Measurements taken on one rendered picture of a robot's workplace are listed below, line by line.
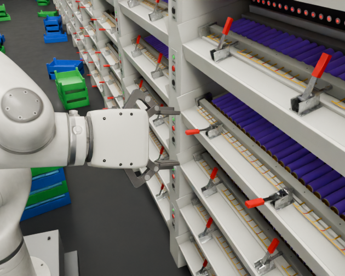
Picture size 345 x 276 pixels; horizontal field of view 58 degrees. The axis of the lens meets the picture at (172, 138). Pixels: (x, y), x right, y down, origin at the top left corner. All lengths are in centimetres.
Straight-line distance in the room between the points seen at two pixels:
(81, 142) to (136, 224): 115
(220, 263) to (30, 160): 70
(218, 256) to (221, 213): 20
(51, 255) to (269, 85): 80
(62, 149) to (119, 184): 137
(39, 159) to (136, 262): 104
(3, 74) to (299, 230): 51
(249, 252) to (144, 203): 97
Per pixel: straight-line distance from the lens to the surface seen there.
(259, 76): 63
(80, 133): 48
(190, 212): 115
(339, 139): 47
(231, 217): 87
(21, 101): 41
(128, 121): 51
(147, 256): 148
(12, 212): 81
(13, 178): 75
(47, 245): 110
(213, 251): 104
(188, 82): 90
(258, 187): 67
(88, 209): 172
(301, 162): 69
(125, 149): 51
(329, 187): 64
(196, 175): 99
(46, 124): 41
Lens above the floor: 118
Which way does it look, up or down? 33 degrees down
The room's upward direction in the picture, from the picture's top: straight up
